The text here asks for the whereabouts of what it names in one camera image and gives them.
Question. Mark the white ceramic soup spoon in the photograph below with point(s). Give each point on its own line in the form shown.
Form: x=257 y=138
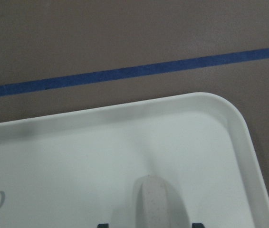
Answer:
x=157 y=204

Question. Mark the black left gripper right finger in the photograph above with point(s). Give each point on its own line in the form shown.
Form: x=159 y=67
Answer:
x=197 y=225

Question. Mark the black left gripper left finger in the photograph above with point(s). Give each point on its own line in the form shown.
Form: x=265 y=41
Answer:
x=103 y=225

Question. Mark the white bear serving tray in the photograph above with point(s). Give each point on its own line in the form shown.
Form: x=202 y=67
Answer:
x=78 y=169

